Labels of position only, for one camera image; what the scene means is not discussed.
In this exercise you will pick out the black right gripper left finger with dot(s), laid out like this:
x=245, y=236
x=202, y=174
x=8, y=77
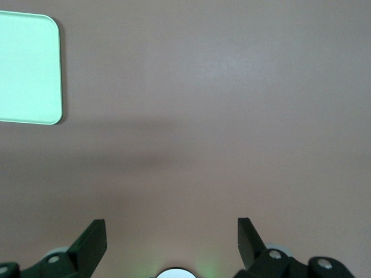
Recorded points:
x=84, y=249

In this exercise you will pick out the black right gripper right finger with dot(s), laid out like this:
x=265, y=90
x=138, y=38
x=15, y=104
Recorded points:
x=255, y=246

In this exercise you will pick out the mint green tray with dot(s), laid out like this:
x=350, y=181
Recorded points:
x=27, y=68

